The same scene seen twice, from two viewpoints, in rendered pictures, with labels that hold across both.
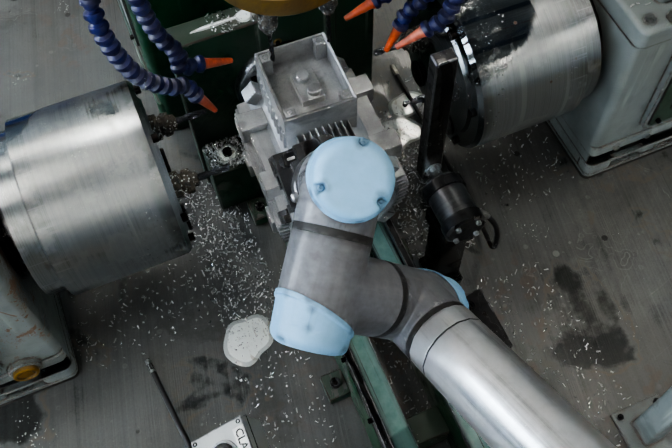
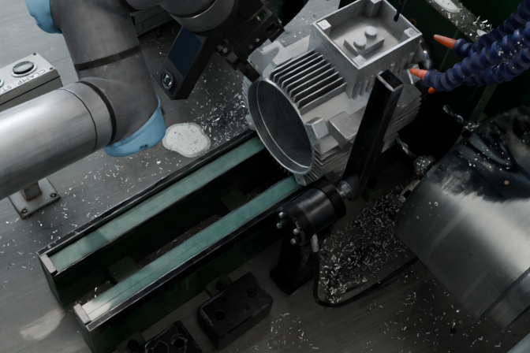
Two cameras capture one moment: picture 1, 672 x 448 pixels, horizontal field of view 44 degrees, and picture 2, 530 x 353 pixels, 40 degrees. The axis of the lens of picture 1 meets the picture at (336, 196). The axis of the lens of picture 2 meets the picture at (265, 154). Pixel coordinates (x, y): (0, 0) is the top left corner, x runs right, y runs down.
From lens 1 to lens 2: 65 cm
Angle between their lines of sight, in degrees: 33
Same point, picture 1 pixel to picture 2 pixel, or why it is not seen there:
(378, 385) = (141, 212)
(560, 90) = (471, 273)
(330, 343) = not seen: outside the picture
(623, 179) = not seen: outside the picture
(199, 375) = not seen: hidden behind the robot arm
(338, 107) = (345, 60)
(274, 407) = (132, 170)
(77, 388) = not seen: hidden behind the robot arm
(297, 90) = (355, 33)
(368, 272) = (99, 11)
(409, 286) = (113, 65)
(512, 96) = (435, 220)
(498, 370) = (26, 119)
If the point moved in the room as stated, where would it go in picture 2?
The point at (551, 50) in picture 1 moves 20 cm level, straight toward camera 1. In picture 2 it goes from (498, 234) to (332, 214)
